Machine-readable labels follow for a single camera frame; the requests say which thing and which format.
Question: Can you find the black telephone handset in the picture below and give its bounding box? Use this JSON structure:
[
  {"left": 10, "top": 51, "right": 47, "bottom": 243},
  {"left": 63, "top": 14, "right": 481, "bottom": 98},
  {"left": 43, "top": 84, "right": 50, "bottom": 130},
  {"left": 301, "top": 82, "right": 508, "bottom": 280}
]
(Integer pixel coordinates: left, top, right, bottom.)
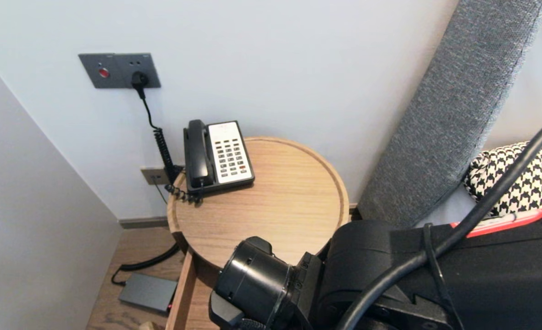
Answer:
[{"left": 186, "top": 120, "right": 215, "bottom": 189}]

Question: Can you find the grey fabric headboard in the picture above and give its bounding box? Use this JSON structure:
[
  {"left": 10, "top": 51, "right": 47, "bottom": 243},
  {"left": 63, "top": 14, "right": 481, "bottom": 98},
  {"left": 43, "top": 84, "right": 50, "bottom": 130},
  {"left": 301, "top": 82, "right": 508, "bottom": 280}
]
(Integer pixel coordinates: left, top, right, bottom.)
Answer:
[{"left": 357, "top": 0, "right": 542, "bottom": 229}]

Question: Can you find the black coiled power cable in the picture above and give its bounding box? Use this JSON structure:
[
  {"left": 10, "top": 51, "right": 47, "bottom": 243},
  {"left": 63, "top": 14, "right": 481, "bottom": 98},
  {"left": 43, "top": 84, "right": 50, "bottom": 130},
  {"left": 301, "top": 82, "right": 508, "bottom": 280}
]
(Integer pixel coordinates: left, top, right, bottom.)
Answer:
[{"left": 111, "top": 96, "right": 183, "bottom": 286}]

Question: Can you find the black power plug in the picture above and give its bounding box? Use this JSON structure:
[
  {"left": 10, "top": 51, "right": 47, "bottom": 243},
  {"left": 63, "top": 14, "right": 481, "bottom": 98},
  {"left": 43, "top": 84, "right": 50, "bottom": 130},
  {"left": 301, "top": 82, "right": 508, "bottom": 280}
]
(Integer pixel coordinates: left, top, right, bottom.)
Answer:
[{"left": 131, "top": 72, "right": 150, "bottom": 99}]

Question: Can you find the black white houndstooth pillow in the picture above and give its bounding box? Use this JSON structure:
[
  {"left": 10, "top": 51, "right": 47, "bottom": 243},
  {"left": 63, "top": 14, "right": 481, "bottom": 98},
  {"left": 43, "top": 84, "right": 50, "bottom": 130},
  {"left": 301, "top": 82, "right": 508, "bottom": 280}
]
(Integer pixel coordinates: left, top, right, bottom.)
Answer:
[{"left": 463, "top": 136, "right": 542, "bottom": 217}]

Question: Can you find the brown wooden skirting board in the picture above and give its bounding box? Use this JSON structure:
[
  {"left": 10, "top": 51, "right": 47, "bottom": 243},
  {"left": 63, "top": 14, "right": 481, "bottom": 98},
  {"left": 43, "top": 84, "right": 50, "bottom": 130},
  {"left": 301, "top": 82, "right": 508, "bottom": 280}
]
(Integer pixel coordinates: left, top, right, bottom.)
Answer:
[{"left": 118, "top": 216, "right": 169, "bottom": 230}]

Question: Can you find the curved wooden table drawer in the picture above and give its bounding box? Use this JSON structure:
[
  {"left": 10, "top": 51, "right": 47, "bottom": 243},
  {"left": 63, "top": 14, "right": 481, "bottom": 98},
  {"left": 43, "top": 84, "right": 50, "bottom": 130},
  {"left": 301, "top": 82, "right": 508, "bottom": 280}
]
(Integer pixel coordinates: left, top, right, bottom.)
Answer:
[{"left": 138, "top": 250, "right": 222, "bottom": 330}]

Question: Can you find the white bed sheet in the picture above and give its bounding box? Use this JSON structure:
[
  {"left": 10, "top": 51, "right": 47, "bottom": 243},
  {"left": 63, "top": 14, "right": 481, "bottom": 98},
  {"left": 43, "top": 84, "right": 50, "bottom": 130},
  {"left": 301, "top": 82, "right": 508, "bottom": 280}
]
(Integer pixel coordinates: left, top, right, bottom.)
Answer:
[{"left": 415, "top": 182, "right": 479, "bottom": 228}]

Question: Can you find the beige wall phone socket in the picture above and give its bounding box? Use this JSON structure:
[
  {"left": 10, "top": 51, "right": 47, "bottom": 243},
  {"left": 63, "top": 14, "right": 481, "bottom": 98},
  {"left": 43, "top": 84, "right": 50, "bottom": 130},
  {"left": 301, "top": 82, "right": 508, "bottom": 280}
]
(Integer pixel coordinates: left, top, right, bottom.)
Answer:
[{"left": 141, "top": 167, "right": 171, "bottom": 186}]

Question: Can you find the dark grey wall socket panel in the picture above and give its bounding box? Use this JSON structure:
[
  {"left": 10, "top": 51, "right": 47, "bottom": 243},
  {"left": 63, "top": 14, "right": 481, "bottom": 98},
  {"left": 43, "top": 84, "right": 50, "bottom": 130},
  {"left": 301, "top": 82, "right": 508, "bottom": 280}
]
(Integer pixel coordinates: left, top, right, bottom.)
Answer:
[{"left": 78, "top": 53, "right": 161, "bottom": 89}]

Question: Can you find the black white desk telephone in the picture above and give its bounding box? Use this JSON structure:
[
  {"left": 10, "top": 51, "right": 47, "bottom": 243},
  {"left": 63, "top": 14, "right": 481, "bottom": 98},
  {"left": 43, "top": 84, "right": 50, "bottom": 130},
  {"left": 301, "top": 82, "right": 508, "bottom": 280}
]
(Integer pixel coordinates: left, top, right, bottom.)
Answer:
[{"left": 183, "top": 120, "right": 255, "bottom": 193}]

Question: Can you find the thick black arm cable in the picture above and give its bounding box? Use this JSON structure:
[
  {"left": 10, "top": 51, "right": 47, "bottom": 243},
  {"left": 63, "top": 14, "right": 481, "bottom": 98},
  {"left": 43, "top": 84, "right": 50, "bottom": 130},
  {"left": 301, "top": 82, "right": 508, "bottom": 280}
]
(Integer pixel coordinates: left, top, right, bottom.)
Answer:
[{"left": 335, "top": 110, "right": 542, "bottom": 330}]

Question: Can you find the round wooden side table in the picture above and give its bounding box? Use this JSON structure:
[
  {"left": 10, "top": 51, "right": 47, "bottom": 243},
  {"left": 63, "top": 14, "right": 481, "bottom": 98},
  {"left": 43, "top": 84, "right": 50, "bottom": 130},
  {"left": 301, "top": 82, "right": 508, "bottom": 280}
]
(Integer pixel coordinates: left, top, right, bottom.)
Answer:
[{"left": 167, "top": 136, "right": 350, "bottom": 272}]

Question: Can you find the black coiled handset cord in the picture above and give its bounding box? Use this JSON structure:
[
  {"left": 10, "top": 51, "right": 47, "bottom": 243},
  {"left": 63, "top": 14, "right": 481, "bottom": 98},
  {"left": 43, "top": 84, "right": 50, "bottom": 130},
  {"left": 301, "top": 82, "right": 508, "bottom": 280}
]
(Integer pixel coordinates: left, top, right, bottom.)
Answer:
[{"left": 165, "top": 176, "right": 205, "bottom": 205}]

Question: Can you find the grey power adapter box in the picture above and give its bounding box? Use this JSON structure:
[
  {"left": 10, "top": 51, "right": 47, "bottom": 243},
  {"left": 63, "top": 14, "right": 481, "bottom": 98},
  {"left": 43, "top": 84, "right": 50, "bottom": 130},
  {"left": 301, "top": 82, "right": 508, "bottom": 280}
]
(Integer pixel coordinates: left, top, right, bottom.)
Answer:
[{"left": 118, "top": 273, "right": 179, "bottom": 314}]

